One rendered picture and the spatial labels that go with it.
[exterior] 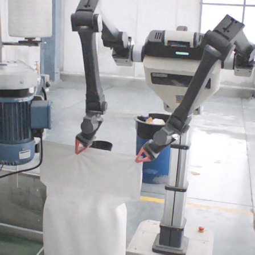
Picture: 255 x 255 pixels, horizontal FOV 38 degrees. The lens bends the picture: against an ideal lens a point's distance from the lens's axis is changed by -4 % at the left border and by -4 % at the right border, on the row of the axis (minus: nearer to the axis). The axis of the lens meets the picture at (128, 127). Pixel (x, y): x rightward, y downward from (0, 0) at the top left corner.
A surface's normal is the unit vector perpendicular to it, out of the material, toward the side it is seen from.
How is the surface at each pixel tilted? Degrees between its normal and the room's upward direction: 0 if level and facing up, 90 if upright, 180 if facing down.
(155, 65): 40
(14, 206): 90
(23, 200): 90
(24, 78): 91
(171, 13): 90
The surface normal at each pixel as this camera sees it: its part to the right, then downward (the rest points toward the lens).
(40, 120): 0.15, 0.27
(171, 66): -0.14, -0.58
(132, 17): -0.26, 0.25
